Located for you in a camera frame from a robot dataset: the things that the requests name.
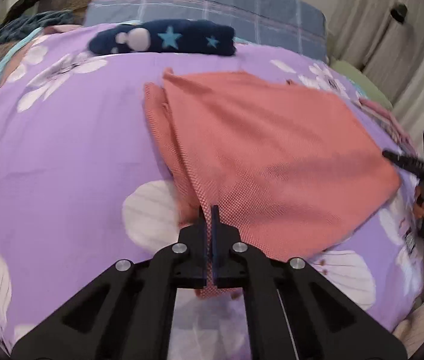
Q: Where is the folded pink garment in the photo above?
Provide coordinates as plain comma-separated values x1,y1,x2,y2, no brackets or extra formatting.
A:
357,97,415,152

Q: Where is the teal fuzzy blanket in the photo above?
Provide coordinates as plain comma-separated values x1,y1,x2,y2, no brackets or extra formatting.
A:
0,10,75,45

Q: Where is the purple floral bed sheet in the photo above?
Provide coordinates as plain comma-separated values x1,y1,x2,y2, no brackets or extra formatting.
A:
0,26,424,352

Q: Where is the salmon long-sleeve bear shirt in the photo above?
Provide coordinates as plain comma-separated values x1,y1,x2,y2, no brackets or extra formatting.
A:
143,67,403,301

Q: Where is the black floor lamp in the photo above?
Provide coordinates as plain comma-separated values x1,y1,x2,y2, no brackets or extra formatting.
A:
360,2,408,71

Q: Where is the beige curtain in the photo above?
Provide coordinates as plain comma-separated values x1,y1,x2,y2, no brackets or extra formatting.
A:
327,0,424,142

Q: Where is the navy star fleece garment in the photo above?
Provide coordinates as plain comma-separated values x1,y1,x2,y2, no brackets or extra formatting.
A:
88,19,236,56

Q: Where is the blue plaid pillow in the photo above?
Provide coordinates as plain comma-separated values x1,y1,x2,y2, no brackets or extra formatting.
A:
84,0,326,61

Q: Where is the green pillow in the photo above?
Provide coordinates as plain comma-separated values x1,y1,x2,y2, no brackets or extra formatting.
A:
330,59,393,111

